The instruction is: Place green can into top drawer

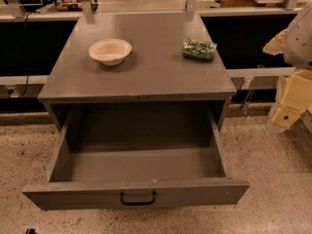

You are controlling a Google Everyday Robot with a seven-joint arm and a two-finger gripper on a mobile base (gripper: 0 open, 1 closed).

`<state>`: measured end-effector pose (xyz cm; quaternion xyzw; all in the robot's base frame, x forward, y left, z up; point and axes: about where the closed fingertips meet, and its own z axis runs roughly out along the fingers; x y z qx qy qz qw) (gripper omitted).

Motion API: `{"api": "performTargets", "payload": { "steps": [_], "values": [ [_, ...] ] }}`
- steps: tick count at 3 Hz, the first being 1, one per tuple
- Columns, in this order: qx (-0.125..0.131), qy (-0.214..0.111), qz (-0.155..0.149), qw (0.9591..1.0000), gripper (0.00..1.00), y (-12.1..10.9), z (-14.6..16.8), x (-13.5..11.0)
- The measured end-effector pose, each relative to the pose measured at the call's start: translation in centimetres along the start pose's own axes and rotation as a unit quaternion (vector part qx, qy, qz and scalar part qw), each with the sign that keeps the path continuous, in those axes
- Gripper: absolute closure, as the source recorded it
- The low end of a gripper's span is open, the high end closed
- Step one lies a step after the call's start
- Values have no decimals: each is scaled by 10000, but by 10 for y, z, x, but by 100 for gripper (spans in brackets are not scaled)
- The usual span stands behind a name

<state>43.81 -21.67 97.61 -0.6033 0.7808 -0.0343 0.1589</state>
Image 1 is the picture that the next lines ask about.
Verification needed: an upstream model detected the grey metal drawer cabinet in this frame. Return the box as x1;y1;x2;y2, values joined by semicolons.
37;11;238;133

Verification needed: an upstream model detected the green soda can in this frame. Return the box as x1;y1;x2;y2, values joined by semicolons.
182;39;217;60

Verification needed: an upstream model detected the white paper bowl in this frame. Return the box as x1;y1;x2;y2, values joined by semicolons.
89;39;132;66

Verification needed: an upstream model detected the black drawer handle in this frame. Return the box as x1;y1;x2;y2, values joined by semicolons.
119;191;156;207

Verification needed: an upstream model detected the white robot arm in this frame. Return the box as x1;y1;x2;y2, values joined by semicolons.
262;3;312;133

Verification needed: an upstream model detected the black power cable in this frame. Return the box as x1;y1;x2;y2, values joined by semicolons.
19;11;33;98

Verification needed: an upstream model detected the open grey top drawer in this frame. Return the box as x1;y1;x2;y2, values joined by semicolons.
22;101;249;211

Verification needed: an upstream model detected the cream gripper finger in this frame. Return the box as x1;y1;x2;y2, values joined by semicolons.
271;69;312;130
262;29;288;56

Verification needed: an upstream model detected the wall power outlet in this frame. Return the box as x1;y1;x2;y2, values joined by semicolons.
7;86;20;98

